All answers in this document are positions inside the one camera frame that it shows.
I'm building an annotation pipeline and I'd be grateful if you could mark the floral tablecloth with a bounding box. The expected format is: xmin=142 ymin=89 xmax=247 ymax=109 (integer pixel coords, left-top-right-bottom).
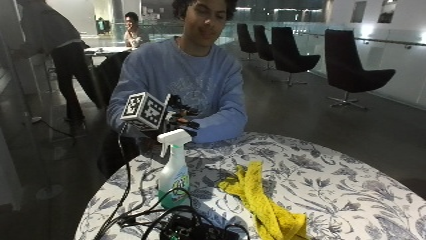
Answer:
xmin=72 ymin=131 xmax=426 ymax=240

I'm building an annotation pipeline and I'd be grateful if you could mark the spray bottle with white trigger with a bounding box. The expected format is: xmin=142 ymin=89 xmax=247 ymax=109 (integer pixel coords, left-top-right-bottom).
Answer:
xmin=155 ymin=128 xmax=194 ymax=211

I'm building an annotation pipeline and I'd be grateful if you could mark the yellow cloth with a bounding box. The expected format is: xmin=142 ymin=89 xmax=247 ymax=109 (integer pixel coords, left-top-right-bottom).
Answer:
xmin=215 ymin=161 xmax=310 ymax=240

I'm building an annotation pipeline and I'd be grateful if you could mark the glass railing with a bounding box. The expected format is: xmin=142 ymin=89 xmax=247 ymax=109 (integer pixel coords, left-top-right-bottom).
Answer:
xmin=111 ymin=20 xmax=426 ymax=108

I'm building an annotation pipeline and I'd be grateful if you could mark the black chair with jacket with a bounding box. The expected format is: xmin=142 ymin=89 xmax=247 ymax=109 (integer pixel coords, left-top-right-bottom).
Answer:
xmin=94 ymin=49 xmax=141 ymax=179

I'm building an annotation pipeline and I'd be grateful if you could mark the white marker cube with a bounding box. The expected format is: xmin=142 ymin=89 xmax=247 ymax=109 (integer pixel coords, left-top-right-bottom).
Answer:
xmin=119 ymin=91 xmax=173 ymax=132

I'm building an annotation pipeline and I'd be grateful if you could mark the black glove cable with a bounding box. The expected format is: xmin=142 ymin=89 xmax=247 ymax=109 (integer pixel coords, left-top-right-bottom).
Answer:
xmin=92 ymin=122 xmax=134 ymax=240

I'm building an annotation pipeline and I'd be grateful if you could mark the black electronic device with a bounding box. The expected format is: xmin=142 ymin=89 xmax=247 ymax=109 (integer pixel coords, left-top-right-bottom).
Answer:
xmin=158 ymin=213 xmax=241 ymax=240

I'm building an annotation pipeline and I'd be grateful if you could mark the the person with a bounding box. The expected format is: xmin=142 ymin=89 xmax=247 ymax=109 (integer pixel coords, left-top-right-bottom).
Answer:
xmin=105 ymin=0 xmax=249 ymax=145

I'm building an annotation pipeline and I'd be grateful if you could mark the white background table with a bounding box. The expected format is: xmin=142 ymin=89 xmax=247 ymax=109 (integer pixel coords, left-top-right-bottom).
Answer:
xmin=82 ymin=46 xmax=133 ymax=57

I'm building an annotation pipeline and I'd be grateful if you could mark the black looped cable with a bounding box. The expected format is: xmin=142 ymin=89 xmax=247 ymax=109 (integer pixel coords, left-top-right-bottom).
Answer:
xmin=117 ymin=187 xmax=251 ymax=240

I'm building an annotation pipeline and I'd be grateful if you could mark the large black swivel chair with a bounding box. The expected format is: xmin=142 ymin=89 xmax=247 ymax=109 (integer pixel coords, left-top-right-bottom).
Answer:
xmin=323 ymin=28 xmax=396 ymax=111

